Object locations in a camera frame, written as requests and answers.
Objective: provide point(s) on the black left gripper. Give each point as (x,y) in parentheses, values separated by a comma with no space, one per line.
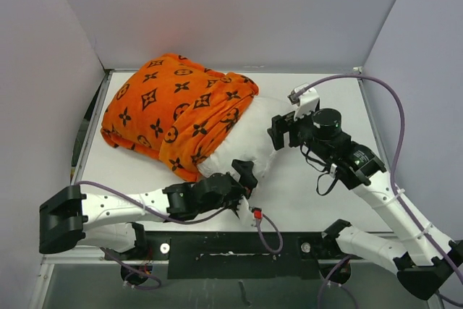
(246,182)

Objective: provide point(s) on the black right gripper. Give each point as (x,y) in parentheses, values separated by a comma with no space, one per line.
(285,123)

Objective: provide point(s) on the white pillow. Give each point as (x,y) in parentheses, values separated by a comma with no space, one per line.
(248,140)

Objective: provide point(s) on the orange patterned plush pillowcase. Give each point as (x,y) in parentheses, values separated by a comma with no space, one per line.
(176,111)

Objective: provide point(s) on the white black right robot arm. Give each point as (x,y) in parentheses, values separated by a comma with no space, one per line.
(422,257)

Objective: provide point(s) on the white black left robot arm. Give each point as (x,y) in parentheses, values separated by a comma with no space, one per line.
(114,220)

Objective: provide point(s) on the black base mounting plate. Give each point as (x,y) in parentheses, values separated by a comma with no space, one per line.
(236,255)

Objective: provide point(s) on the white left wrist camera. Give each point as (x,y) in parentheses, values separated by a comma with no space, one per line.
(248,214)

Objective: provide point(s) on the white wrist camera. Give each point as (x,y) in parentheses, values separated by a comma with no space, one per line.
(248,214)
(306,99)

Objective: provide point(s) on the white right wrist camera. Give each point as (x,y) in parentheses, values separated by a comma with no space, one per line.
(306,99)

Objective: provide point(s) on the aluminium frame rail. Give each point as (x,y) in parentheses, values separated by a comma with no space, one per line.
(76,279)

